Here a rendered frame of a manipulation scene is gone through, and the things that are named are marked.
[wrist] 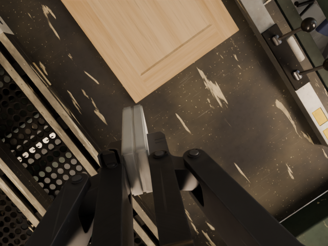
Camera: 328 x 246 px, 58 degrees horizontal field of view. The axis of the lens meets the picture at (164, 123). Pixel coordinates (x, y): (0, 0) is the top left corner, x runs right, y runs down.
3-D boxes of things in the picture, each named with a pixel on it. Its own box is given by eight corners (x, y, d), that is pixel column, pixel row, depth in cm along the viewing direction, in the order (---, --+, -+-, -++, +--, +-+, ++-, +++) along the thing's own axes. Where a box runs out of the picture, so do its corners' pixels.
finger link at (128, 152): (145, 194, 17) (132, 197, 17) (139, 139, 24) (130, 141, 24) (134, 152, 16) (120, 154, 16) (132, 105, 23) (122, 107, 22)
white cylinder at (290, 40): (301, 57, 91) (289, 35, 90) (307, 57, 88) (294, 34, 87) (293, 63, 91) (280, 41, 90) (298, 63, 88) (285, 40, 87)
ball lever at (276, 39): (273, 32, 86) (315, 11, 74) (279, 44, 87) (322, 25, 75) (266, 39, 85) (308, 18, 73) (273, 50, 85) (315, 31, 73)
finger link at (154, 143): (151, 177, 15) (209, 165, 15) (145, 133, 20) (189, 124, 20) (156, 200, 16) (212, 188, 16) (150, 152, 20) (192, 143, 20)
